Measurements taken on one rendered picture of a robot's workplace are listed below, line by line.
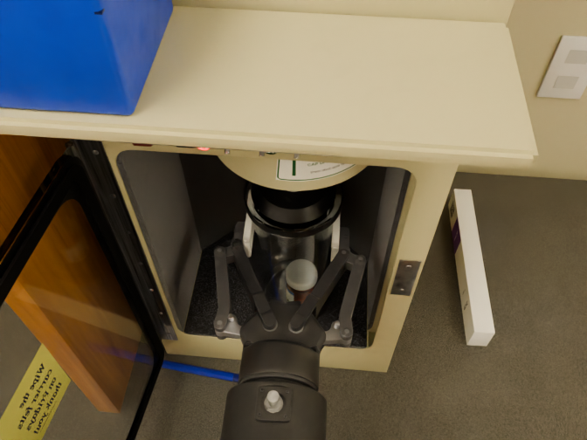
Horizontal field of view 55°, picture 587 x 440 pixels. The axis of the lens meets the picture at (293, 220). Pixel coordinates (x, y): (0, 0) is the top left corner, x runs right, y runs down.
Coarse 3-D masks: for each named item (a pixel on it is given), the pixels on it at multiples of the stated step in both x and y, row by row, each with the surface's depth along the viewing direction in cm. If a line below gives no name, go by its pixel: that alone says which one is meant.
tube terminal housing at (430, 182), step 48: (192, 0) 36; (240, 0) 35; (288, 0) 35; (336, 0) 35; (384, 0) 34; (432, 0) 34; (480, 0) 34; (432, 192) 48; (144, 240) 58; (384, 288) 67; (192, 336) 76; (384, 336) 71
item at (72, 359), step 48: (48, 240) 43; (96, 240) 51; (48, 288) 45; (96, 288) 53; (0, 336) 40; (48, 336) 46; (96, 336) 55; (144, 336) 68; (0, 384) 41; (48, 384) 47; (96, 384) 57; (144, 384) 71; (0, 432) 42; (48, 432) 49; (96, 432) 59
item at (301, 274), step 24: (336, 192) 60; (264, 216) 58; (264, 240) 62; (288, 240) 60; (312, 240) 61; (264, 264) 67; (288, 264) 64; (312, 264) 65; (264, 288) 72; (288, 288) 68; (312, 288) 69
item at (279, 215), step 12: (252, 192) 60; (264, 192) 59; (276, 192) 59; (288, 192) 59; (300, 192) 59; (312, 192) 59; (324, 192) 59; (264, 204) 58; (276, 204) 58; (288, 204) 58; (300, 204) 58; (312, 204) 58; (324, 204) 58; (276, 216) 58; (288, 216) 58; (300, 216) 58; (312, 216) 58
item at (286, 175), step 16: (224, 160) 53; (240, 160) 52; (256, 160) 51; (272, 160) 50; (288, 160) 50; (256, 176) 52; (272, 176) 51; (288, 176) 51; (304, 176) 51; (320, 176) 51; (336, 176) 52; (352, 176) 53
